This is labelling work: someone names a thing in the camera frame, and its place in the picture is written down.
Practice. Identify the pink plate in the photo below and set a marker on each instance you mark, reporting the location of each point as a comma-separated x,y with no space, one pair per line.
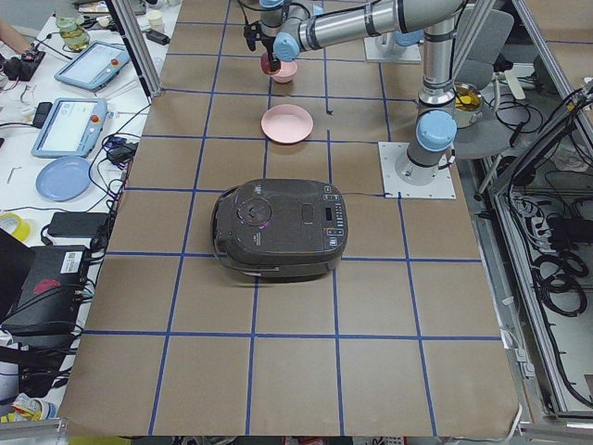
286,124

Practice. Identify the red apple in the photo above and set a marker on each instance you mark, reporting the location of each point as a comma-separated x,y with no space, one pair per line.
266,64

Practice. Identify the black power adapter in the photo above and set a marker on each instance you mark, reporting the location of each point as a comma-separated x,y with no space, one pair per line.
76,224

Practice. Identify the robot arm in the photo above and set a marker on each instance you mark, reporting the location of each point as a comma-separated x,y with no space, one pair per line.
289,28
400,47

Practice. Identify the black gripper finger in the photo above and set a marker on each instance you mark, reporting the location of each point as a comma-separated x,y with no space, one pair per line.
275,63

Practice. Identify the grey chair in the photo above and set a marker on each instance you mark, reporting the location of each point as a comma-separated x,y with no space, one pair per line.
479,67

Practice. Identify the blue teach pendant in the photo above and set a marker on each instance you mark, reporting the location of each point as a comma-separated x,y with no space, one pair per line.
95,66
72,128

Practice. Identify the blue plate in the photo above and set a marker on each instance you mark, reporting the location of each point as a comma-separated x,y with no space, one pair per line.
63,179

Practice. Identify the pink bowl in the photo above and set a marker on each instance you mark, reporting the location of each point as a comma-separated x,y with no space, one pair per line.
286,73

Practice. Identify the black laptop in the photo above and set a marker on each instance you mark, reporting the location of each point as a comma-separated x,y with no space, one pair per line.
40,287

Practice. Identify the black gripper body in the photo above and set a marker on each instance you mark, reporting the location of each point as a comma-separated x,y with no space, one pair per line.
269,45

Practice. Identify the yellow-filled steel pot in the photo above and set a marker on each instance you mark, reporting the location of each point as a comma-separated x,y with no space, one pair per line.
468,105

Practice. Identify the dark grey rice cooker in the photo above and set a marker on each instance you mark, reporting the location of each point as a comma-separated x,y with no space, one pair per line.
280,228

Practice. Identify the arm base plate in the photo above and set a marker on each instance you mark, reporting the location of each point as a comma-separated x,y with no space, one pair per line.
372,52
404,179

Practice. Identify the aluminium frame post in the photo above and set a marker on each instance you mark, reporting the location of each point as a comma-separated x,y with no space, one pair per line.
134,41

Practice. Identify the yellow tape roll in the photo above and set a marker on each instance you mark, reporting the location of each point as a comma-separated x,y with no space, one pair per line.
15,226

